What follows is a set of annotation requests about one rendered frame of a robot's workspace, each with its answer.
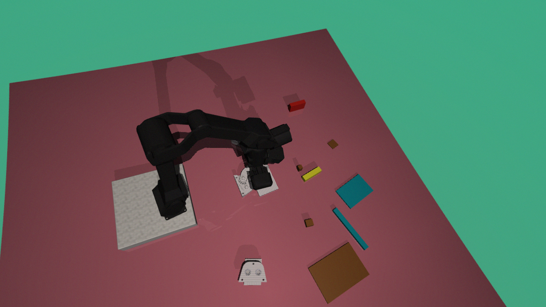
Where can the teal flat rectangular plate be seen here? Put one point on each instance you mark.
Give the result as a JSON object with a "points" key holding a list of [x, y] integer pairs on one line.
{"points": [[354, 191]]}

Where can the yellow rectangular block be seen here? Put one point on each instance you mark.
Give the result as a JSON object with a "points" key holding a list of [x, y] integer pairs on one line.
{"points": [[311, 174]]}

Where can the brown flat square plate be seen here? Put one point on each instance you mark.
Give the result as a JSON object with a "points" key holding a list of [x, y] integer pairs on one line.
{"points": [[338, 272]]}

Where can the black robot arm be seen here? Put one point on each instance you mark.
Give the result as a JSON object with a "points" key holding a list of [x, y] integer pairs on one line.
{"points": [[160, 148]]}

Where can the teal flat bar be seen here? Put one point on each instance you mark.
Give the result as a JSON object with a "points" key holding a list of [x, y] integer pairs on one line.
{"points": [[351, 230]]}

